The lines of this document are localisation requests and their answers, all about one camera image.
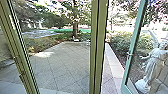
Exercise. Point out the white garden chair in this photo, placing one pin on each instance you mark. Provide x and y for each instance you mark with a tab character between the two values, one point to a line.
87	42
76	39

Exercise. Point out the brown tree trunk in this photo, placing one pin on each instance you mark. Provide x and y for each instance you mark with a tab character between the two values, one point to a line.
75	28

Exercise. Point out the green garden bush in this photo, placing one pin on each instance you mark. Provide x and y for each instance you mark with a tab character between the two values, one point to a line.
43	43
120	42

